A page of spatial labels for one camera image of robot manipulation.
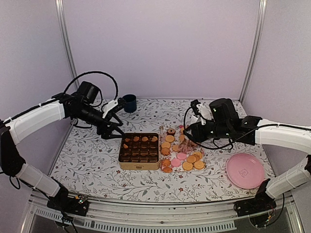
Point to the aluminium front rail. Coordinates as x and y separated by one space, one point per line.
120 216

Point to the left frame post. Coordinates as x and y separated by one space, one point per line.
60 11

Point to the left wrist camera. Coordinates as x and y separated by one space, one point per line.
113 106

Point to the dark blue mug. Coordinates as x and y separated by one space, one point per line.
131 103

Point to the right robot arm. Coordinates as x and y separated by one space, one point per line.
221 121

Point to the floral tablecloth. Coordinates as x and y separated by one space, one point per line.
90 165

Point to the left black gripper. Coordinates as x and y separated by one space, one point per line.
106 132

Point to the round waffle cookie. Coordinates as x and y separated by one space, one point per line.
199 165
187 166

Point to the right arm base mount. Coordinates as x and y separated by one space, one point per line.
259 203

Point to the gold cookie tin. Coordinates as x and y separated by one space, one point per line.
140 155

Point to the pink macaron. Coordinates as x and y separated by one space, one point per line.
175 162

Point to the pink plate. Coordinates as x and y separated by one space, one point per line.
245 171

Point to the right frame post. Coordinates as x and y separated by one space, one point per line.
254 50

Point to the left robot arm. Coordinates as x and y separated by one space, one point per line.
38 119

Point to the frame post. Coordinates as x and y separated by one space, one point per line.
254 50
60 11

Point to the chocolate sprinkle donut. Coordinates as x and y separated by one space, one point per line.
171 131

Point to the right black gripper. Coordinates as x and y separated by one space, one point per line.
198 136

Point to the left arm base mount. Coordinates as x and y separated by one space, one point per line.
77 205

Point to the floral cookie tray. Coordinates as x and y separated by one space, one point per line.
177 152

